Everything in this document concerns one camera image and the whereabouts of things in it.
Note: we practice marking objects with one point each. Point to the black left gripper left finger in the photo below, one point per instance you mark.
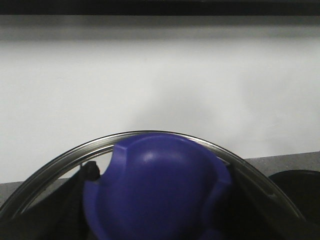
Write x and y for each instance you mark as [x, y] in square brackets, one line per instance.
[62, 212]

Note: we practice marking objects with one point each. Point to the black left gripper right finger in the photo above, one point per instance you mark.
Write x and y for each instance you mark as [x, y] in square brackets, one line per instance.
[240, 203]

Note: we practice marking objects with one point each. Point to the glass lid with blue knob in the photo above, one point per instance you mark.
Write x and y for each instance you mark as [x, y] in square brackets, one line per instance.
[149, 188]

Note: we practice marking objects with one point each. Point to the black glass gas stove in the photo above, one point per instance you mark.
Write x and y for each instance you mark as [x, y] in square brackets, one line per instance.
[302, 187]

